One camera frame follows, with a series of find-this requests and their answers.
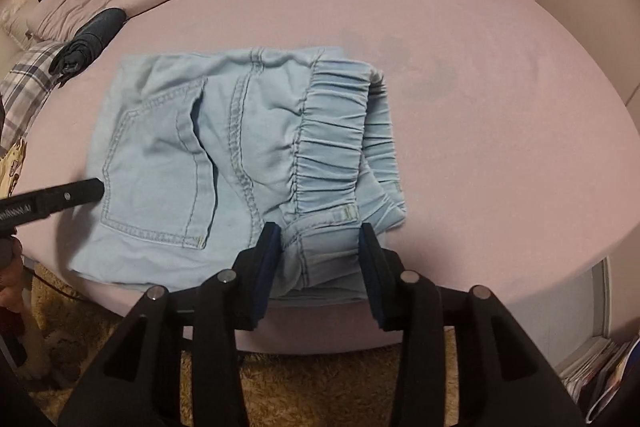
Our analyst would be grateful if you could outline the bed with pink sheet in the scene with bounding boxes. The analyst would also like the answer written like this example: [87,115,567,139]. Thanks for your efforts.
[20,0,640,355]

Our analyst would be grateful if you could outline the white plush toy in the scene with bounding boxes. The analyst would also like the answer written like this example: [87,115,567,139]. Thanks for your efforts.
[0,0,40,40]

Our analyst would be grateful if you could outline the brown shaggy rug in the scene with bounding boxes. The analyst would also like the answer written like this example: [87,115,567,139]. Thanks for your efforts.
[22,274,463,427]

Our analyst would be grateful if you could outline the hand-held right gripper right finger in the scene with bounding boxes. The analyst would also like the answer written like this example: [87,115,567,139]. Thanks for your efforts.
[359,223,586,427]

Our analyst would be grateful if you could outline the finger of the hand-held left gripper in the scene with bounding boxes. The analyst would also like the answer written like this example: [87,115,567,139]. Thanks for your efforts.
[30,178,105,220]

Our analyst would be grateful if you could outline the stack of books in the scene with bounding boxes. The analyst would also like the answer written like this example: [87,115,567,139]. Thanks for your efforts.
[559,336,637,419]

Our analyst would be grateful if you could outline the dark folded umbrella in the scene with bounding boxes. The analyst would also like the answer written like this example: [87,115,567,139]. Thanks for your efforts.
[48,8,127,84]

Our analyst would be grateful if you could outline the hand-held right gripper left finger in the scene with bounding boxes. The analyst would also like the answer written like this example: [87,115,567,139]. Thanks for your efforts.
[57,222,282,427]

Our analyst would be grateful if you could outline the person's left hand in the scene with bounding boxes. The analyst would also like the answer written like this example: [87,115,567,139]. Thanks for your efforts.
[0,239,25,309]

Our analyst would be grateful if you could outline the plaid cloth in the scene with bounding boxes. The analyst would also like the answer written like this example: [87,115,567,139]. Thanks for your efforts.
[0,41,67,148]

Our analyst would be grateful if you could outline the light blue denim pants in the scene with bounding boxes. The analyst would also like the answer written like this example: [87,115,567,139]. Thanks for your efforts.
[69,46,407,306]

